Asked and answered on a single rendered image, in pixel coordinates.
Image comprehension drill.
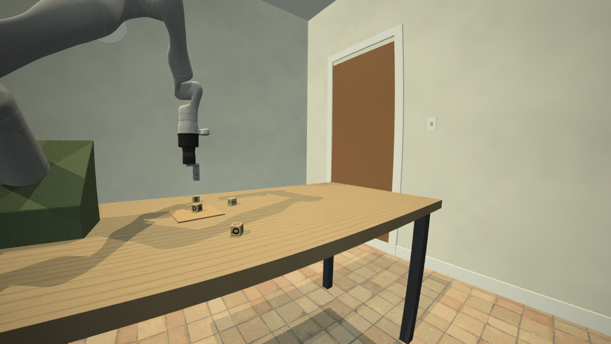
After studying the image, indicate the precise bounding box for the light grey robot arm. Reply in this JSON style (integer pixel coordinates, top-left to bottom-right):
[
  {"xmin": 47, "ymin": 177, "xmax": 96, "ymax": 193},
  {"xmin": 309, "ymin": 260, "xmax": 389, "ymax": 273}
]
[{"xmin": 0, "ymin": 0, "xmax": 203, "ymax": 187}]

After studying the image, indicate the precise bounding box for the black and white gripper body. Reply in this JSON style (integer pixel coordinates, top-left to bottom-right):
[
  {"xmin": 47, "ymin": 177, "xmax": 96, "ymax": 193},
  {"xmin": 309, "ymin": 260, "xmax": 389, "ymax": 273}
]
[{"xmin": 178, "ymin": 120, "xmax": 210, "ymax": 164}]

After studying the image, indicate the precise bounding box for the tan flat mat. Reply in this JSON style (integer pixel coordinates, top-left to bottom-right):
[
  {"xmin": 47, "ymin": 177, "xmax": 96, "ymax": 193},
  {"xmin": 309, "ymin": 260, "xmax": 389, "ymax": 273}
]
[{"xmin": 169, "ymin": 205, "xmax": 225, "ymax": 223}]

